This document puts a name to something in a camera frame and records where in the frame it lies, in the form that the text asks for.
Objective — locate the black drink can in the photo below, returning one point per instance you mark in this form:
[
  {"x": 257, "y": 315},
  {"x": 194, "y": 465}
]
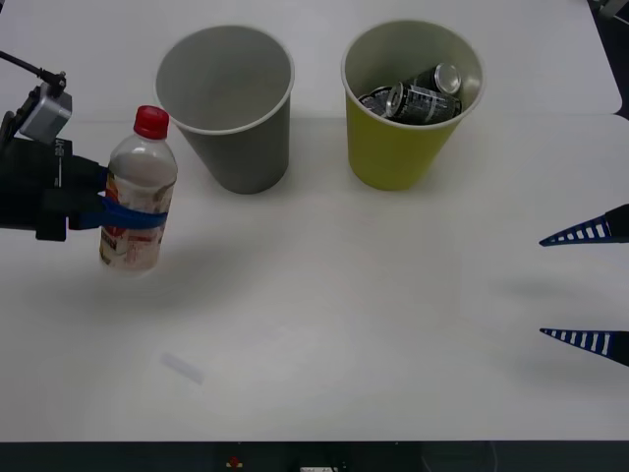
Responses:
[
  {"x": 440, "y": 77},
  {"x": 376, "y": 100},
  {"x": 425, "y": 104}
]

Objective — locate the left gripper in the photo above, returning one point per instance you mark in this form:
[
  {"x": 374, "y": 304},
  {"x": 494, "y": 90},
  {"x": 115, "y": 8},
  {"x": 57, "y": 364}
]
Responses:
[{"x": 24, "y": 187}]

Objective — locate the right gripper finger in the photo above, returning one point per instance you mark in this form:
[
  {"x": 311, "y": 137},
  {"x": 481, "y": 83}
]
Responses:
[
  {"x": 594, "y": 230},
  {"x": 592, "y": 341}
]

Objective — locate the yellow-green plastic bin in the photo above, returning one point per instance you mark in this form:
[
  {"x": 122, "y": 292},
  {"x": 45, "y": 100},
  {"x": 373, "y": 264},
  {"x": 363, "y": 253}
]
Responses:
[{"x": 393, "y": 152}]

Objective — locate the grey plastic bin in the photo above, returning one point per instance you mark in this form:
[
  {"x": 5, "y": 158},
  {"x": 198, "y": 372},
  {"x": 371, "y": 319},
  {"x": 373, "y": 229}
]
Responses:
[{"x": 231, "y": 123}]

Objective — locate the clear red-capped plastic bottle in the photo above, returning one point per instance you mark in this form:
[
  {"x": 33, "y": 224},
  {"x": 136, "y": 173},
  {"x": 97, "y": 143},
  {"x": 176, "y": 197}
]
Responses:
[{"x": 140, "y": 196}]

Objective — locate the dark robot torso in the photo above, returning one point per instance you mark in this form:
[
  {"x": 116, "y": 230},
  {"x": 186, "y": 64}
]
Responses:
[{"x": 314, "y": 458}]

